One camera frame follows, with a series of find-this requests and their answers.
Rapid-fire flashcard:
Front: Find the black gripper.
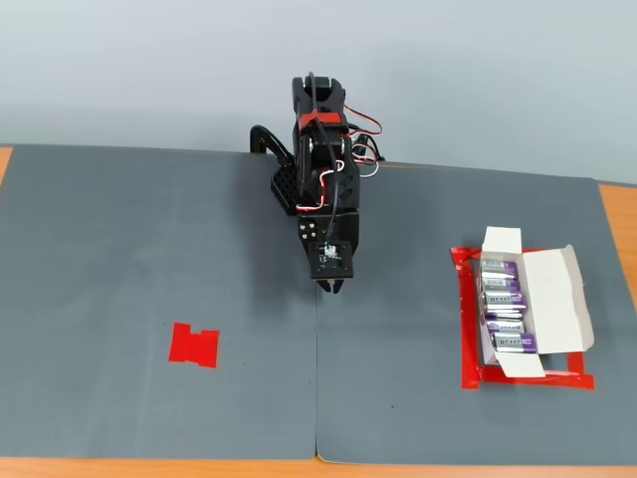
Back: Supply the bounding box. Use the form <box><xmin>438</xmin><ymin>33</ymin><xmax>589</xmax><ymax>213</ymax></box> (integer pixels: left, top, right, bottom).
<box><xmin>297</xmin><ymin>157</ymin><xmax>362</xmax><ymax>297</ymax></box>

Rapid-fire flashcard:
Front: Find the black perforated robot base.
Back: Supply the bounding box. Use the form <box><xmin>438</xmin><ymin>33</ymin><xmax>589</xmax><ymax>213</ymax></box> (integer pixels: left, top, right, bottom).
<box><xmin>268</xmin><ymin>161</ymin><xmax>301</xmax><ymax>216</ymax></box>

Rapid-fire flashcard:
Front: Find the white cardboard battery box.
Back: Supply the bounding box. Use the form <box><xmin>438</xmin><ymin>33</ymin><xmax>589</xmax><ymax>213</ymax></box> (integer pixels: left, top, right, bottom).
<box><xmin>478</xmin><ymin>226</ymin><xmax>596</xmax><ymax>379</ymax></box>

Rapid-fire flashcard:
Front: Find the grey table mat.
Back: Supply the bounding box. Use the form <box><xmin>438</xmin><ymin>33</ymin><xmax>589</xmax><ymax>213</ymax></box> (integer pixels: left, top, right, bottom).
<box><xmin>0</xmin><ymin>143</ymin><xmax>319</xmax><ymax>460</ymax></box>
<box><xmin>316</xmin><ymin>161</ymin><xmax>637</xmax><ymax>467</ymax></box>

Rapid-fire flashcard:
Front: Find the black table clamp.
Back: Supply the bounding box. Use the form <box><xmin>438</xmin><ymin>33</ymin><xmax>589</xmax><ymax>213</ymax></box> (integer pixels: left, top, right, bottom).
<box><xmin>249</xmin><ymin>124</ymin><xmax>293</xmax><ymax>168</ymax></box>

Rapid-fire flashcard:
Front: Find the red tape band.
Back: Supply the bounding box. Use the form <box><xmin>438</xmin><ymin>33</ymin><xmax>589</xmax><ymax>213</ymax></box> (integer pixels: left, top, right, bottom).
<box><xmin>298</xmin><ymin>112</ymin><xmax>348</xmax><ymax>129</ymax></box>

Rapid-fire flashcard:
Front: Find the small red tape patch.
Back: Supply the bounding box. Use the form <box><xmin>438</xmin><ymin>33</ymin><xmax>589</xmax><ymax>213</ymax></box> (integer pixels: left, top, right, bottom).
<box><xmin>167</xmin><ymin>322</ymin><xmax>221</xmax><ymax>369</ymax></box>

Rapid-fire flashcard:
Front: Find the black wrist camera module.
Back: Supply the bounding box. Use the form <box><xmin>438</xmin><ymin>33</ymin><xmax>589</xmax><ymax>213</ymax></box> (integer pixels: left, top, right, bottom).
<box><xmin>311</xmin><ymin>240</ymin><xmax>356</xmax><ymax>281</ymax></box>

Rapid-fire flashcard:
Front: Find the red white black servo wire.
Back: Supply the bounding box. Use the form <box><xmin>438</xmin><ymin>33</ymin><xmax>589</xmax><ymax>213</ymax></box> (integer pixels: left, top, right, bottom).
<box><xmin>344</xmin><ymin>104</ymin><xmax>385</xmax><ymax>139</ymax></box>
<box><xmin>294</xmin><ymin>158</ymin><xmax>348</xmax><ymax>211</ymax></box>

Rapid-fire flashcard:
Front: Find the black power cable bundle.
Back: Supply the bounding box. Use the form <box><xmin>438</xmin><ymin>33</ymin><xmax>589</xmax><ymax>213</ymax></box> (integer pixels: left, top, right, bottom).
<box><xmin>349</xmin><ymin>129</ymin><xmax>387</xmax><ymax>165</ymax></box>

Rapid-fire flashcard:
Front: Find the black camera cable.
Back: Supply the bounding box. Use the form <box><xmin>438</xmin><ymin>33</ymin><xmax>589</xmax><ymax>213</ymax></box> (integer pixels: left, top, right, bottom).
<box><xmin>307</xmin><ymin>72</ymin><xmax>347</xmax><ymax>248</ymax></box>

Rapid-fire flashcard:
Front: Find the red tape frame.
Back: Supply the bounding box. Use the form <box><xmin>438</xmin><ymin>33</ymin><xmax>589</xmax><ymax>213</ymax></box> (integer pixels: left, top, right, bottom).
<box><xmin>450</xmin><ymin>245</ymin><xmax>597</xmax><ymax>393</ymax></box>

